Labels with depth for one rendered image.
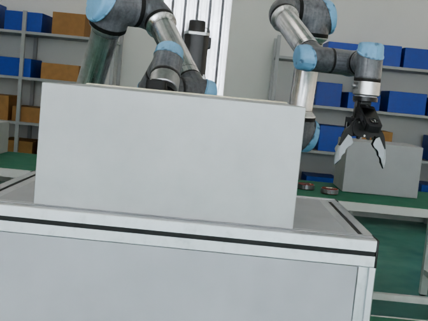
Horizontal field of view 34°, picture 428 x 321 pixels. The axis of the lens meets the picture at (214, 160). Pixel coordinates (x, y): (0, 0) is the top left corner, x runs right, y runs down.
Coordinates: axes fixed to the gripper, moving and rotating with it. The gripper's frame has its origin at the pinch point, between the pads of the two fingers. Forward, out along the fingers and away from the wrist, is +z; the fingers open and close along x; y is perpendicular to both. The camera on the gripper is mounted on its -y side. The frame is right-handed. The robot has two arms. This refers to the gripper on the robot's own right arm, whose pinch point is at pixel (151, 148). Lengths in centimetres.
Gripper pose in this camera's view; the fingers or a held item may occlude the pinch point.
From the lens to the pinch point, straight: 155.5
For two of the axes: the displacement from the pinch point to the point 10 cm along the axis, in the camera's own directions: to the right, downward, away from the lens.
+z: -0.8, 7.7, -6.3
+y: -0.6, 6.3, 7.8
